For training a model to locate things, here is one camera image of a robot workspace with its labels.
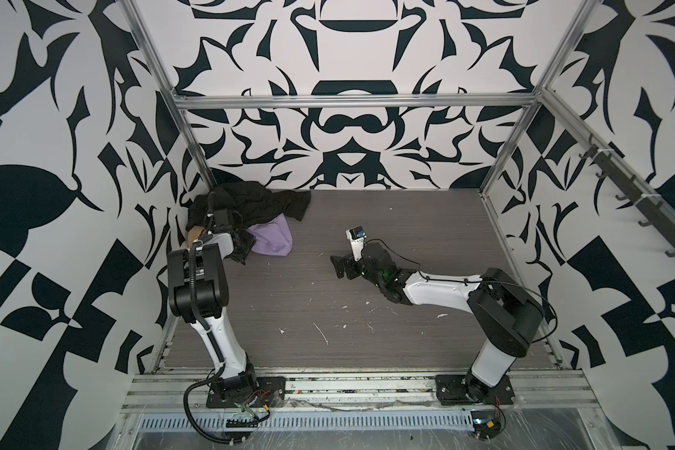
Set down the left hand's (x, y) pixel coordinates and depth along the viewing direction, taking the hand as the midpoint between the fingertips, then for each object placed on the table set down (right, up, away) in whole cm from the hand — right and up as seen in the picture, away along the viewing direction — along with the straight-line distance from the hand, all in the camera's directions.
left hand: (251, 237), depth 101 cm
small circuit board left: (+6, -46, -28) cm, 54 cm away
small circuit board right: (+68, -45, -30) cm, 87 cm away
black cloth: (-1, +13, +7) cm, 15 cm away
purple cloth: (+8, 0, +2) cm, 8 cm away
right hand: (+33, -3, -13) cm, 35 cm away
